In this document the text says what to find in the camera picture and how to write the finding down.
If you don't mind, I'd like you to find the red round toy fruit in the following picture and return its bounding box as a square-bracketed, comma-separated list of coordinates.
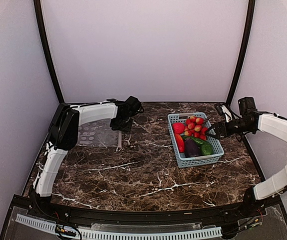
[172, 122, 186, 135]

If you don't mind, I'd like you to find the red toy berry bunch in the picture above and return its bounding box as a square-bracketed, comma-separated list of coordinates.
[183, 115, 208, 141]

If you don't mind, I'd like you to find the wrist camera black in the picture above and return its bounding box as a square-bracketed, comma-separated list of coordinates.
[238, 96, 257, 117]
[124, 96, 144, 117]

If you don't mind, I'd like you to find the green toy cucumber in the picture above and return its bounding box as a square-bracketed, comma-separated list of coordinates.
[182, 135, 214, 157]

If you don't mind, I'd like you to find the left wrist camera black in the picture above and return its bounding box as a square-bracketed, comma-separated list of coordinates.
[124, 96, 144, 117]

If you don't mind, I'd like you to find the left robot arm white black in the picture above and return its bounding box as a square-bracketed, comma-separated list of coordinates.
[32, 96, 143, 198]

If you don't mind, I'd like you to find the black right frame post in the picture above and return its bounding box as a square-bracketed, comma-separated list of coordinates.
[225, 0, 256, 106]

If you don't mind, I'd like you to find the light blue plastic basket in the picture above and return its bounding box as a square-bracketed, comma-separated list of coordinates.
[167, 112, 224, 168]

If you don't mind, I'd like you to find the black frame post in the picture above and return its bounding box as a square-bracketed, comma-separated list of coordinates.
[33, 0, 65, 104]
[225, 0, 256, 106]

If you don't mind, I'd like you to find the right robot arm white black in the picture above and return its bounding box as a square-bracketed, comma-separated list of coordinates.
[205, 110, 287, 217]

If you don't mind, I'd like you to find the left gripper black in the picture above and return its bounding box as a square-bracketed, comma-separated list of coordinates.
[110, 115, 133, 132]

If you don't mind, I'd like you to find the black left frame post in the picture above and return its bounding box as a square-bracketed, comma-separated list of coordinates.
[33, 0, 65, 104]

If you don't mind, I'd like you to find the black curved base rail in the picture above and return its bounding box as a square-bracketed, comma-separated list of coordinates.
[0, 195, 287, 240]

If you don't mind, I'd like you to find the white slotted cable duct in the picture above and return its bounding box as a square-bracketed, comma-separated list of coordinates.
[15, 214, 223, 240]

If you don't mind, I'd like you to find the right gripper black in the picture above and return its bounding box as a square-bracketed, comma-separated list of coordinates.
[205, 117, 254, 140]

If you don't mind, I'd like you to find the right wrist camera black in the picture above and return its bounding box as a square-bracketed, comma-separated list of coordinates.
[238, 96, 257, 117]

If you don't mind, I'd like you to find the purple toy eggplant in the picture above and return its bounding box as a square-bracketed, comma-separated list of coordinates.
[184, 138, 202, 158]

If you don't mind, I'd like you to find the clear dotted zip top bag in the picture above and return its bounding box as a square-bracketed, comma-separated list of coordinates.
[76, 119, 122, 148]

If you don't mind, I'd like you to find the red toy chili pepper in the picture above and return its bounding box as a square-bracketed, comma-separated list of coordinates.
[174, 133, 185, 153]

